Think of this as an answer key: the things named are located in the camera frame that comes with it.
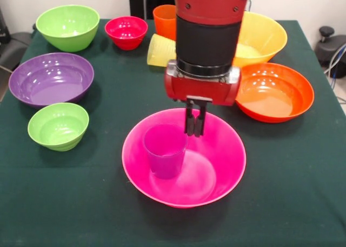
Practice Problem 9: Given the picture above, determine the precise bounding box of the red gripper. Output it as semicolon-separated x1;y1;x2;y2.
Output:
164;59;241;138

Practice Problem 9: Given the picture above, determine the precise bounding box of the pink bowl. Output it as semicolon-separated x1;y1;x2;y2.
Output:
121;108;247;210

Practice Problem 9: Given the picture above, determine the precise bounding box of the purple cup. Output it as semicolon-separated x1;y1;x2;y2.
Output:
143;123;189;181

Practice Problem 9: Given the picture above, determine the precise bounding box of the yellow cup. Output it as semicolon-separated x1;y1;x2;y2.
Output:
147;33;178;68

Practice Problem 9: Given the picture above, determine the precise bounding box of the yellow bowl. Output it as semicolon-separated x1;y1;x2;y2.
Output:
232;11;288;68

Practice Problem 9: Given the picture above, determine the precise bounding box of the orange bowl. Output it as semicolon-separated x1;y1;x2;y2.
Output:
234;62;315;123

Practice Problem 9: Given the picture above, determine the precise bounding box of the orange cup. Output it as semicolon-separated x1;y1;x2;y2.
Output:
152;4;178;41

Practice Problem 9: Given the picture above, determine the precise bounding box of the red bowl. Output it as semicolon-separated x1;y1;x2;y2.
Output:
104;16;149;51

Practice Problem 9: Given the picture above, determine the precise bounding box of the dark green tablecloth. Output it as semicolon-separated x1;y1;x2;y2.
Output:
0;19;346;247

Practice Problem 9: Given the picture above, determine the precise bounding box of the small green bowl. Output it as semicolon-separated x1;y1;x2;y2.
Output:
27;102;90;152

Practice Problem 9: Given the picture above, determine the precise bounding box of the purple bowl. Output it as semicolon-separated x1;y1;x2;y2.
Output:
8;52;95;109

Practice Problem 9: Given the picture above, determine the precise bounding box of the large green bowl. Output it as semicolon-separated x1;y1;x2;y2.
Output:
35;4;101;52

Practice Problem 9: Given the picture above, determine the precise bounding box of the black round equipment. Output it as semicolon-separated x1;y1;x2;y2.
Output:
315;26;346;67

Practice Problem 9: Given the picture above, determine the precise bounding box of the dark grey chair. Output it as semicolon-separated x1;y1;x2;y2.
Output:
0;6;36;72

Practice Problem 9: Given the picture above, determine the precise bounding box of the grey blue cable bundle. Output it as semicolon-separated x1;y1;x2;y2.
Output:
324;43;346;80

